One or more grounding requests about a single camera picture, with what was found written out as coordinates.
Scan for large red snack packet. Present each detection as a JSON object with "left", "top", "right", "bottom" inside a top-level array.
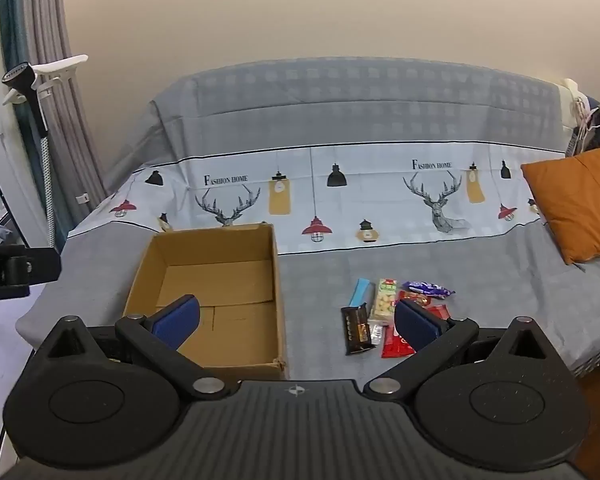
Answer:
[{"left": 381, "top": 324, "right": 417, "bottom": 359}]

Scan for dark brown snack bar packet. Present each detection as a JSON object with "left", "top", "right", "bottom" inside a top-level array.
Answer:
[{"left": 340, "top": 303, "right": 374, "bottom": 357}]

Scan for light blue snack bar packet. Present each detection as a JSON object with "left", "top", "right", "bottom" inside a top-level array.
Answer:
[{"left": 349, "top": 278, "right": 377, "bottom": 309}]

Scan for purple snack packet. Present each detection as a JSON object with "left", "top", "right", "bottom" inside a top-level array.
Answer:
[{"left": 401, "top": 280, "right": 456, "bottom": 299}]

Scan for orange cushion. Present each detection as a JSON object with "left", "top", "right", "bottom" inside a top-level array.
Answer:
[{"left": 521, "top": 145, "right": 600, "bottom": 266}]

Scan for black garment steamer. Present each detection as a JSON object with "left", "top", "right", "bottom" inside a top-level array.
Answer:
[{"left": 1, "top": 62, "right": 58, "bottom": 253}]

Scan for grey curtain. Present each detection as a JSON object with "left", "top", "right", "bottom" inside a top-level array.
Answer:
[{"left": 10, "top": 0, "right": 108, "bottom": 211}]

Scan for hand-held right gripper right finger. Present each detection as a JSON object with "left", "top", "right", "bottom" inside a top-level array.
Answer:
[{"left": 362, "top": 299, "right": 564, "bottom": 402}]

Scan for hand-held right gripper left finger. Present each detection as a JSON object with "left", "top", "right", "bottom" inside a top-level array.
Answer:
[{"left": 30, "top": 294, "right": 241, "bottom": 403}]

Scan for teal curtain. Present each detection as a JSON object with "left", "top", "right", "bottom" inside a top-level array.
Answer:
[{"left": 0, "top": 0, "right": 56, "bottom": 243}]

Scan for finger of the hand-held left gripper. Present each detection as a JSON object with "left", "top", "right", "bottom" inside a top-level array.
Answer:
[{"left": 0, "top": 247, "right": 62, "bottom": 299}]

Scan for white clothes hangers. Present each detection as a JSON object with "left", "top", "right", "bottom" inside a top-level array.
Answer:
[{"left": 561, "top": 78, "right": 595, "bottom": 157}]

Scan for green white snack packet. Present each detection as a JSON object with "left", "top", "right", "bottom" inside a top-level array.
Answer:
[{"left": 368, "top": 278, "right": 399, "bottom": 324}]

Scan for grey printed bed sheet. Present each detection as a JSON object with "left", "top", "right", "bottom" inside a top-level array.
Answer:
[{"left": 17, "top": 55, "right": 600, "bottom": 378}]

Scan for white plastic hanger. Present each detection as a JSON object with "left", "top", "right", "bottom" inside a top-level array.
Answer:
[{"left": 2, "top": 54, "right": 89, "bottom": 107}]

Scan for brown cardboard box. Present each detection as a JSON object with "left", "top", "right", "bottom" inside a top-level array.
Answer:
[{"left": 122, "top": 221, "right": 287, "bottom": 380}]

